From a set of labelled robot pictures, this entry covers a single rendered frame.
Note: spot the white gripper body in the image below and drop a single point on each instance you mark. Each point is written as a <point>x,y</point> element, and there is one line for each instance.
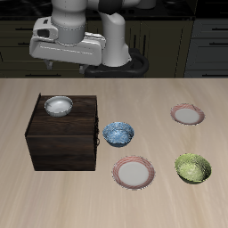
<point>68,52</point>

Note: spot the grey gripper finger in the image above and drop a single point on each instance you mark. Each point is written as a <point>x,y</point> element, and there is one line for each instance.
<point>83,69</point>
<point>49,63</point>

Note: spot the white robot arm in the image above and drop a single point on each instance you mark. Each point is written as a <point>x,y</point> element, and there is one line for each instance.
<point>114,35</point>

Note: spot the white bowl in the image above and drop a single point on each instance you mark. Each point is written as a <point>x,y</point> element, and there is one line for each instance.
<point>58,105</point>

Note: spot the blue patterned bowl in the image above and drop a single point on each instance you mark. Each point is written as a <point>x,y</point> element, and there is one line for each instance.
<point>118,134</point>

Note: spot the red rimmed white plate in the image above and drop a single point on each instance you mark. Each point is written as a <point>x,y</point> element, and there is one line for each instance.
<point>133,172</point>
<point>187,114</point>

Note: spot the green bowl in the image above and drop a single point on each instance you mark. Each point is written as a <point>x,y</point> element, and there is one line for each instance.
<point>193,168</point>

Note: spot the dark wooden cabinet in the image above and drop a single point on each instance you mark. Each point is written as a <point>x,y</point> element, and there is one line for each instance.
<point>63,135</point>

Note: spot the dark kitchen cupboards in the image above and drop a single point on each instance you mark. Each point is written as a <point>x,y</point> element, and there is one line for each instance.
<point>178,44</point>

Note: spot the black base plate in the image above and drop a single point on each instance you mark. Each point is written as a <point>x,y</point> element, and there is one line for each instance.
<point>135,63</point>

